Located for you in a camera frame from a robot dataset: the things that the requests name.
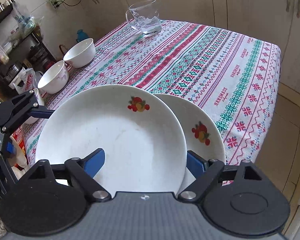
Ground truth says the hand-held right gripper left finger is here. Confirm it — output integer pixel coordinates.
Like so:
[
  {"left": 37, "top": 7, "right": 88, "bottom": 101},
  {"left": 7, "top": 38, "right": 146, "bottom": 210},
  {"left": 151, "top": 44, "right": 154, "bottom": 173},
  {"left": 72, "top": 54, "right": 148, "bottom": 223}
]
[{"left": 21, "top": 148, "right": 112, "bottom": 203}]

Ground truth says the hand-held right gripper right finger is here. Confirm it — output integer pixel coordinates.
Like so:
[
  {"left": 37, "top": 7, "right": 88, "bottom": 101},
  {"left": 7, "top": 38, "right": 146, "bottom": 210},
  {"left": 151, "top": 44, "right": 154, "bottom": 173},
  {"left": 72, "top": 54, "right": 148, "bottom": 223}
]
[{"left": 177, "top": 151, "right": 265, "bottom": 202}]

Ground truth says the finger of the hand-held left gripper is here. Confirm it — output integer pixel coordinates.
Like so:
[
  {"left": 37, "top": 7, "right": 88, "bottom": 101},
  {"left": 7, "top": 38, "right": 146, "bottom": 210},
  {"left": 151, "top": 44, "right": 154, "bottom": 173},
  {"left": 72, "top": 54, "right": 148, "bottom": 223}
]
[
  {"left": 0, "top": 133, "right": 20, "bottom": 196},
  {"left": 1, "top": 90, "right": 55, "bottom": 133}
]

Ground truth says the white ceramic bowl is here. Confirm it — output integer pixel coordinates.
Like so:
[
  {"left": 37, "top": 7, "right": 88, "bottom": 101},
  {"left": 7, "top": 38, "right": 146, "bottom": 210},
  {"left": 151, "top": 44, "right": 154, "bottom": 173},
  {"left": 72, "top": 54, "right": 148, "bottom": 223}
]
[
  {"left": 22, "top": 88, "right": 45, "bottom": 125},
  {"left": 37, "top": 60, "right": 69, "bottom": 94},
  {"left": 63, "top": 38, "right": 96, "bottom": 68}
]

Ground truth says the white fruit print plate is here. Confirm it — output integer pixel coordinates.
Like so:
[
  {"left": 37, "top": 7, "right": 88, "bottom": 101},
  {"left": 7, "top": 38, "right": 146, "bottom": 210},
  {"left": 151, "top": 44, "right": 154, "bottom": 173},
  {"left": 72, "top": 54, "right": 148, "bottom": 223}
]
[
  {"left": 35, "top": 84, "right": 188, "bottom": 197},
  {"left": 154, "top": 94, "right": 227, "bottom": 194}
]

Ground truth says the red printed bag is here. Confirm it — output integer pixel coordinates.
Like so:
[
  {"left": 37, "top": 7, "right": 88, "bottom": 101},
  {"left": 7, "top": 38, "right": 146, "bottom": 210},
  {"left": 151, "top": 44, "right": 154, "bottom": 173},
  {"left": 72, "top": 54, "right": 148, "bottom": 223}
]
[{"left": 11, "top": 127, "right": 29, "bottom": 167}]

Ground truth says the white red plastic bag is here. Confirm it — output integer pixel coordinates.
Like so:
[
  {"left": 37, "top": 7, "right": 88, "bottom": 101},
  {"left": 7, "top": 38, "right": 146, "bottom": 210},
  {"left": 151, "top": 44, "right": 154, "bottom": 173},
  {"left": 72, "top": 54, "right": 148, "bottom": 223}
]
[{"left": 12, "top": 67, "right": 44, "bottom": 94}]

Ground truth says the metal cooking pot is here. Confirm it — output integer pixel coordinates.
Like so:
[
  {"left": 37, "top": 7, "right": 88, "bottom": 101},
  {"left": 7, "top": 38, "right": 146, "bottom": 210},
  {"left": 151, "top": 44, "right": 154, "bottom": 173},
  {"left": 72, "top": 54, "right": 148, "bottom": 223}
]
[{"left": 4, "top": 64, "right": 25, "bottom": 82}]

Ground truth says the black storage shelf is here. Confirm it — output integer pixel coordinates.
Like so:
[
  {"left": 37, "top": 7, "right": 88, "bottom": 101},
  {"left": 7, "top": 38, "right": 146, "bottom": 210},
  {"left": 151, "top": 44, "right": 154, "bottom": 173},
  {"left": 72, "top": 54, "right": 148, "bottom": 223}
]
[{"left": 0, "top": 4, "right": 56, "bottom": 98}]

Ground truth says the patterned tablecloth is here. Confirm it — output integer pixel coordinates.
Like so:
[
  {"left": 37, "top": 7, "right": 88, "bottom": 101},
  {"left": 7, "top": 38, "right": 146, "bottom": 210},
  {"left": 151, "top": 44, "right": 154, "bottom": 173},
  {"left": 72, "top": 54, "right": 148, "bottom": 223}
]
[{"left": 22, "top": 19, "right": 282, "bottom": 188}]

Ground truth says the clear glass mug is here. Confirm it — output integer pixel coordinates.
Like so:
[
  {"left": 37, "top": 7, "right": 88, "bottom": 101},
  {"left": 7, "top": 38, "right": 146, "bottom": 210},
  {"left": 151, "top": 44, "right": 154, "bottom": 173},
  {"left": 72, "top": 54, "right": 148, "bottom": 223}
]
[{"left": 125, "top": 0, "right": 162, "bottom": 36}]

